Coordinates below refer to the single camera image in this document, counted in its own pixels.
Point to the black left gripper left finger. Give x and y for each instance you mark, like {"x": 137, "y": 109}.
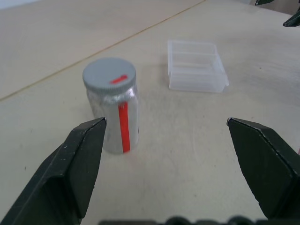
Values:
{"x": 63, "y": 173}

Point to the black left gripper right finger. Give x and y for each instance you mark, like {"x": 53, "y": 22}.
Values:
{"x": 269, "y": 168}

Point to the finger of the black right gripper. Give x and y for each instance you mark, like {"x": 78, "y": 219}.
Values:
{"x": 262, "y": 2}
{"x": 293, "y": 20}

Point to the silver bottle with red stripe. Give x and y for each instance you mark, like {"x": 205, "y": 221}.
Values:
{"x": 112, "y": 126}

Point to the clear plastic container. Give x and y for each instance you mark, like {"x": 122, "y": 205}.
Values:
{"x": 194, "y": 70}

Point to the grey plastic jar lid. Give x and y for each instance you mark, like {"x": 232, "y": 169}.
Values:
{"x": 105, "y": 72}

